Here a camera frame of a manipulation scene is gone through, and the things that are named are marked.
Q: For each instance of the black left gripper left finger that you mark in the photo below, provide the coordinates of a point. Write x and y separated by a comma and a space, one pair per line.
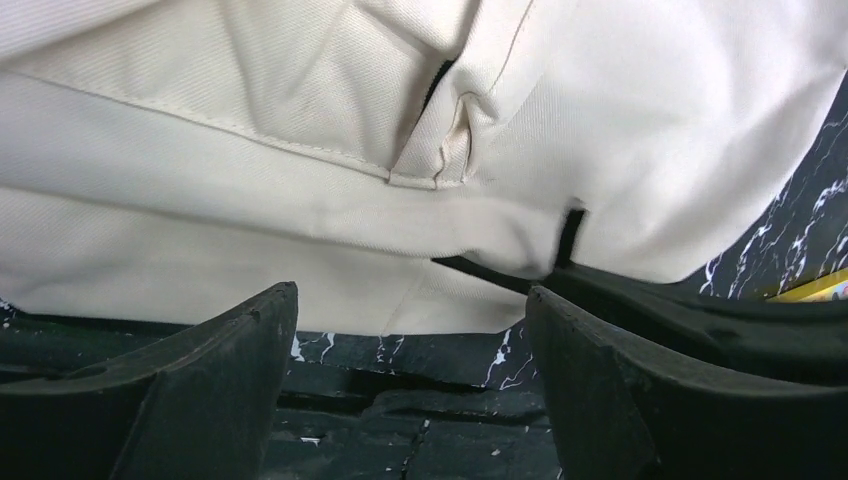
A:
198, 404

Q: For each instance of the beige canvas backpack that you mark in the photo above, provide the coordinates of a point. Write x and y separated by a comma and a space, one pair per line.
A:
165, 160

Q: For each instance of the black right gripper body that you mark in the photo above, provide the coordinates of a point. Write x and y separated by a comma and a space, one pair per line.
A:
796, 342

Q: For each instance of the colourful crayon box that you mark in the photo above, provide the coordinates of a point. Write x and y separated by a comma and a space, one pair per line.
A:
830, 287

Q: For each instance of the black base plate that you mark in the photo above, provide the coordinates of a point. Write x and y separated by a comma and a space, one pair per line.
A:
337, 424

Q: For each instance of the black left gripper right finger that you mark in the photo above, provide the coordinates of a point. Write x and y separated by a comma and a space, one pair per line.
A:
624, 407

